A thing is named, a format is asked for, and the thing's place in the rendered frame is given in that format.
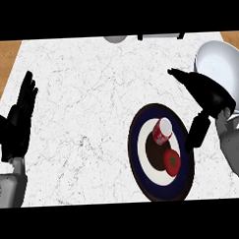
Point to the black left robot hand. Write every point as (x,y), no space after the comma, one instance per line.
(17,122)

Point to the red tomato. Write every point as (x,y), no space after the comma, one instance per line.
(172,161)

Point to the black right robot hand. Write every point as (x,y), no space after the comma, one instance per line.
(207,91)

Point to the grey round object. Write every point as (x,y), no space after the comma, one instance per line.
(115,39)

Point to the red and white can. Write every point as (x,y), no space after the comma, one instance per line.
(162,130)

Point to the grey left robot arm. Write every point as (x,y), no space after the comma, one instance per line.
(9,183)

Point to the dark blue and white plate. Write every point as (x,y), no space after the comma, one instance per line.
(161,151)

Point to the pale appliance with black legs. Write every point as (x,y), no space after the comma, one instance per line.
(160,36)

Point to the white bowl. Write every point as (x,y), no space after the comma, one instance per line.
(222,71)

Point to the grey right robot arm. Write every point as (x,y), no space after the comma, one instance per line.
(233,146)

